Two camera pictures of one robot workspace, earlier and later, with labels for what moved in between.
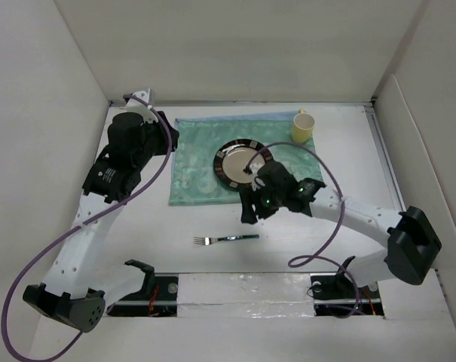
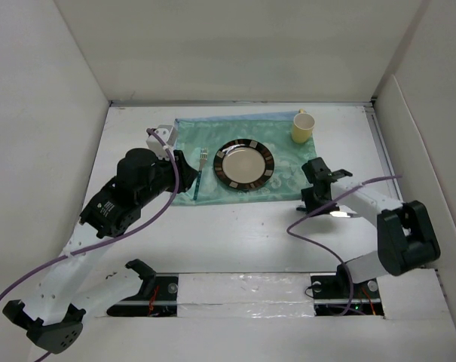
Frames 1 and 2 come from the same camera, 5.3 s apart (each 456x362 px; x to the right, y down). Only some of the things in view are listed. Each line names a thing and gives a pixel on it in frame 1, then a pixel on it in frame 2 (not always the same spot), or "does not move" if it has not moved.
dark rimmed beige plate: (232, 158) does not move
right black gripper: (249, 197) → (307, 196)
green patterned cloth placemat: (197, 140) does not move
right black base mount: (335, 295) does not move
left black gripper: (159, 127) → (187, 173)
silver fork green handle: (206, 240) → (203, 160)
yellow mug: (303, 124) does not move
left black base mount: (163, 302) does not move
